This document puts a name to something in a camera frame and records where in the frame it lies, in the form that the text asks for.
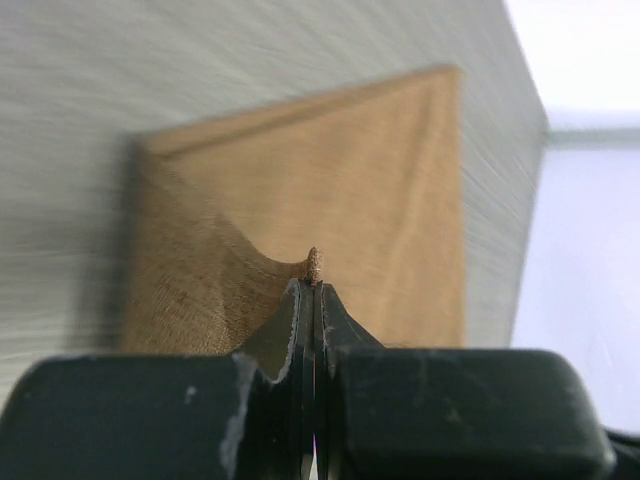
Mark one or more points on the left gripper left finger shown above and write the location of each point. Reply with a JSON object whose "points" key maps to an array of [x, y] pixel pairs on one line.
{"points": [[243, 415]]}

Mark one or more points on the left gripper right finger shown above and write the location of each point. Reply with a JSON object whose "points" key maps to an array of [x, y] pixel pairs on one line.
{"points": [[451, 413]]}

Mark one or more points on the brown cloth napkin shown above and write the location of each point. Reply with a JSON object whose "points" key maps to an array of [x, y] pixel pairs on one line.
{"points": [[359, 187]]}

